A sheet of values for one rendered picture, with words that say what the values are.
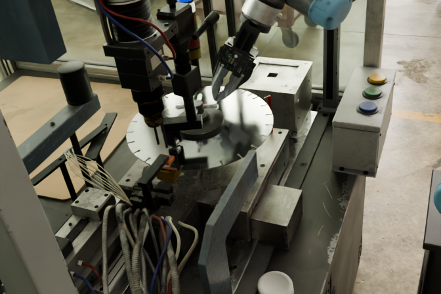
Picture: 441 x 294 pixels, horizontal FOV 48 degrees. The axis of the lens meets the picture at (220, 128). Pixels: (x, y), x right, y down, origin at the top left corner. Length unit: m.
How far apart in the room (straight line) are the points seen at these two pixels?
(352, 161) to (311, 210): 0.17
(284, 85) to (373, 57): 0.26
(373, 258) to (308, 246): 1.00
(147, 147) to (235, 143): 0.19
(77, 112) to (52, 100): 0.71
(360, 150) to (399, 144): 1.43
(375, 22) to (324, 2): 0.43
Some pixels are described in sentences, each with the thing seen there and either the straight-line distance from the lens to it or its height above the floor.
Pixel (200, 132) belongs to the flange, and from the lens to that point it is 1.07.
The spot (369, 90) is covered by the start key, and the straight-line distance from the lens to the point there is 1.29.
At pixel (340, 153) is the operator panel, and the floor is 0.81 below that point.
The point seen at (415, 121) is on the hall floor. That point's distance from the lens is 2.83.
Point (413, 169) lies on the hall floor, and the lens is 2.50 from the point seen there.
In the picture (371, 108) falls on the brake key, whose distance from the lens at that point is 1.22.
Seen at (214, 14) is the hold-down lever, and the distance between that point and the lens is 0.95.
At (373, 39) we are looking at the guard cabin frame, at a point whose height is 0.97.
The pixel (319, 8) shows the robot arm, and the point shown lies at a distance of 0.96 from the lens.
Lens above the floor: 1.57
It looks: 34 degrees down
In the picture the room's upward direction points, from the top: 8 degrees counter-clockwise
